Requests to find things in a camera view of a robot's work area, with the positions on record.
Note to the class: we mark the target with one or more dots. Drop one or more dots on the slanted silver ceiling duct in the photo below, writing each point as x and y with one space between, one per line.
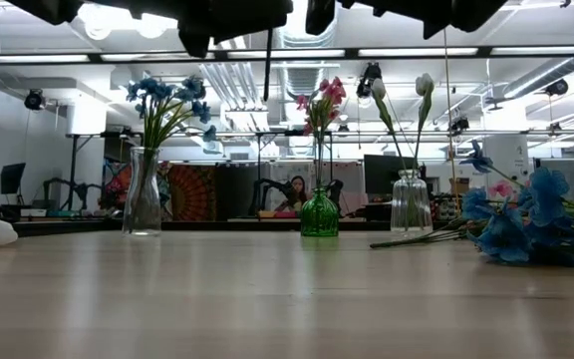
536 77

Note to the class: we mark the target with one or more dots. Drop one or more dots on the large black monitor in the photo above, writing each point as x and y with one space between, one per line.
381 174

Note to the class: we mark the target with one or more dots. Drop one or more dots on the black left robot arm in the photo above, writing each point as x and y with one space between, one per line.
48 10

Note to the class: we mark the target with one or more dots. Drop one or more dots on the short clear glass vase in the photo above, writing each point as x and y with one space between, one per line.
410 204

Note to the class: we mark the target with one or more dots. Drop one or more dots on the multicolour tapestry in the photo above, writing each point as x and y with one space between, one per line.
117 189

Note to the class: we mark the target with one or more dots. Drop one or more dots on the white ceiling box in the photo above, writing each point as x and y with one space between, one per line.
85 119

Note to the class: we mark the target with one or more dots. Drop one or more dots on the person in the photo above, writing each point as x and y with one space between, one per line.
298 192

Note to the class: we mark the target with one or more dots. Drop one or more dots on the white pillar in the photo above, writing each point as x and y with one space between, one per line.
506 154

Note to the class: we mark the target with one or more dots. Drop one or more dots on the round ceiling lamp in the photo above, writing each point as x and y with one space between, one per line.
150 29
98 27

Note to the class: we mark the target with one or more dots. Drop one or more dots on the orange mandala tapestry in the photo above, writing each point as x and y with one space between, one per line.
192 194

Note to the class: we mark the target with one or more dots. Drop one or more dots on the cardboard box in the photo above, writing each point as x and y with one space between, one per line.
460 183

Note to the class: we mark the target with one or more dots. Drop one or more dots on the black ceiling spotlight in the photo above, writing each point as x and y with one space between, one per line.
557 87
373 72
34 100
459 123

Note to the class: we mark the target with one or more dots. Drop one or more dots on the corrugated silver ceiling duct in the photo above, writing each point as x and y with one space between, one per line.
292 80

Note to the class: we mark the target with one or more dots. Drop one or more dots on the small black monitor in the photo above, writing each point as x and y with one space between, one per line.
12 178

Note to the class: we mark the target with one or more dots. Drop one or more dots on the green ribbed glass vase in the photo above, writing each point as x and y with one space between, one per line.
319 214

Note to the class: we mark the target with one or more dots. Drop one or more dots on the tall clear glass vase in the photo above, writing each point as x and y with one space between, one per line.
141 199

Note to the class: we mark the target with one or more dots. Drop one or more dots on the black background robot arm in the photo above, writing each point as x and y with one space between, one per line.
267 187

